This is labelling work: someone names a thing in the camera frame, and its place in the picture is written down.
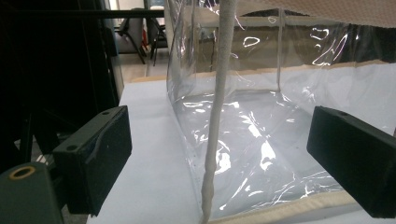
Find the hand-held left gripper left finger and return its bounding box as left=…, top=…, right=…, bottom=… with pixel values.
left=51, top=105, right=133, bottom=217

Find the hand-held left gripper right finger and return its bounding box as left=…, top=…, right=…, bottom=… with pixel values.
left=305, top=105, right=396, bottom=219

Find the clear plastic storage bag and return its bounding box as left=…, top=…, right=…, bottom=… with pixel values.
left=163, top=0, right=396, bottom=224

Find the black metal stand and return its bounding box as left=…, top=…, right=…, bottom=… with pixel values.
left=0, top=0, right=166, bottom=175

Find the dark office chair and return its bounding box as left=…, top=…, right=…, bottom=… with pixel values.
left=117, top=17, right=168, bottom=65

